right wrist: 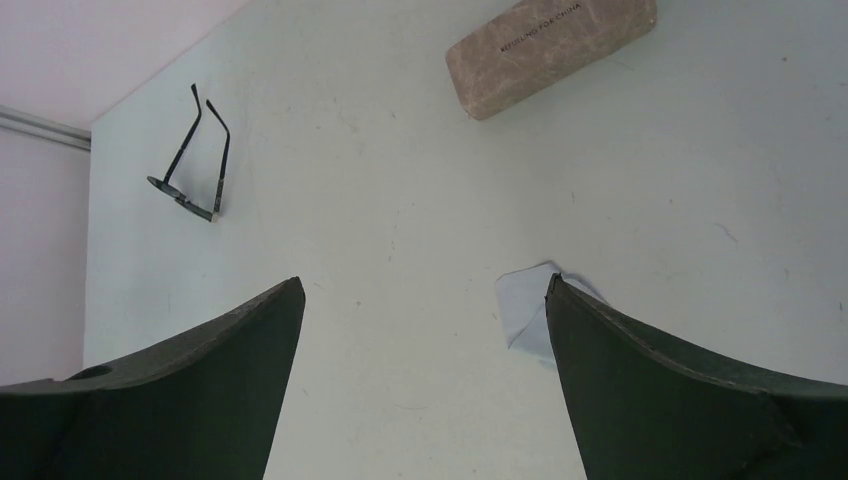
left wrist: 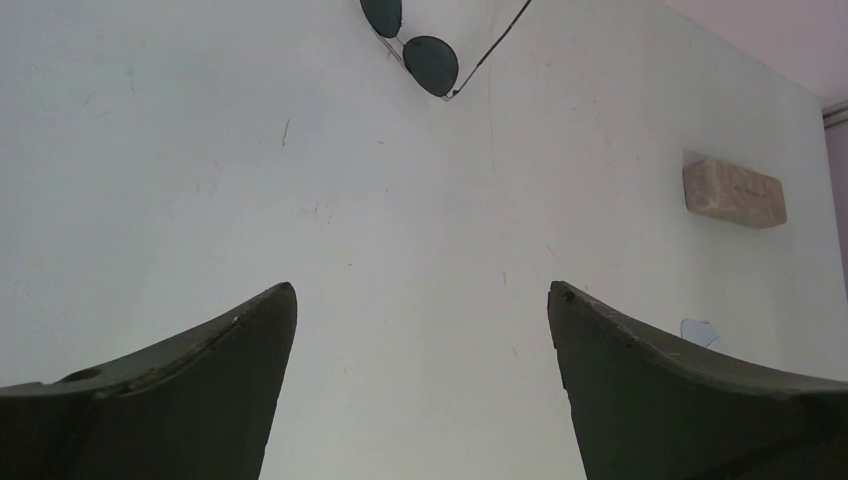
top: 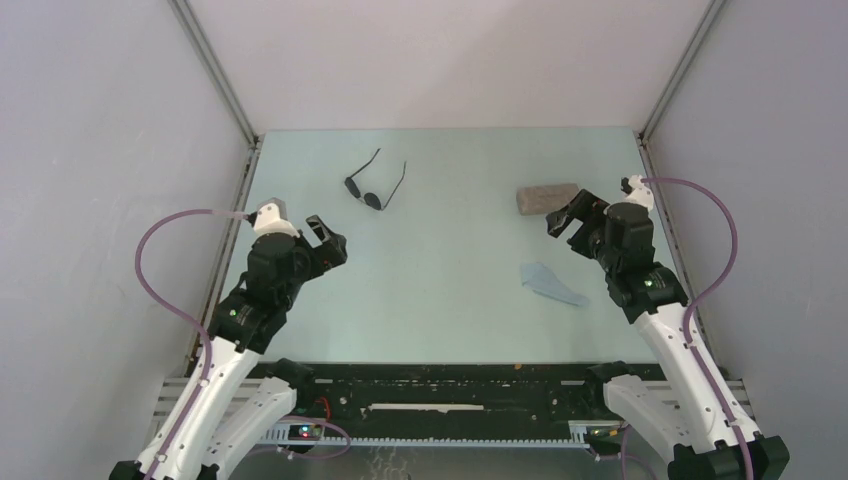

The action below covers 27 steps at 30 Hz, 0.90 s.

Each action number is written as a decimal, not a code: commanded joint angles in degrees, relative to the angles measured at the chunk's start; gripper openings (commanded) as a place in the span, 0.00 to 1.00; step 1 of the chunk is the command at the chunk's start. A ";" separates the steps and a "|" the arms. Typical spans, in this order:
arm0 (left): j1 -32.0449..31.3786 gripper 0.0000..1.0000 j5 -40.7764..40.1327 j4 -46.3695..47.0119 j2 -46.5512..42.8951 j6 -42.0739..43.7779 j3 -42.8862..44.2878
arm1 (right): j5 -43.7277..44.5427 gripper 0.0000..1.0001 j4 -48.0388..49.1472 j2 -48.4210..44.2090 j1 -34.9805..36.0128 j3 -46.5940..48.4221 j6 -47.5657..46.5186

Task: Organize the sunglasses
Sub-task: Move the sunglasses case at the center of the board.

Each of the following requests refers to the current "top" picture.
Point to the left aluminium frame post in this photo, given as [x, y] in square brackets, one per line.
[197, 37]

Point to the light blue cleaning cloth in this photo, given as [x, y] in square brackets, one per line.
[538, 278]

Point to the right aluminium frame post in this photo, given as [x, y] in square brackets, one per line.
[690, 53]

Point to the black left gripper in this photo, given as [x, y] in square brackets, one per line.
[325, 255]

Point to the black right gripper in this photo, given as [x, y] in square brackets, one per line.
[588, 208]

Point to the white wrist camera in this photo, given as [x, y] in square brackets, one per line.
[271, 217]
[636, 191]

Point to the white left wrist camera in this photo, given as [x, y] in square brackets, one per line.
[271, 217]

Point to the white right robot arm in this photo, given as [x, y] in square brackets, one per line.
[708, 434]

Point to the black round sunglasses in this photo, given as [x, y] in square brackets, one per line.
[371, 199]

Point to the aluminium frame post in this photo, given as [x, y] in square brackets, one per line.
[690, 53]
[197, 37]

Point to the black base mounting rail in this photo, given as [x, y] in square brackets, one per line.
[456, 402]

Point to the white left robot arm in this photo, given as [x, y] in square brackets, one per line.
[198, 440]

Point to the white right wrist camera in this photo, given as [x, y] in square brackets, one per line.
[636, 191]

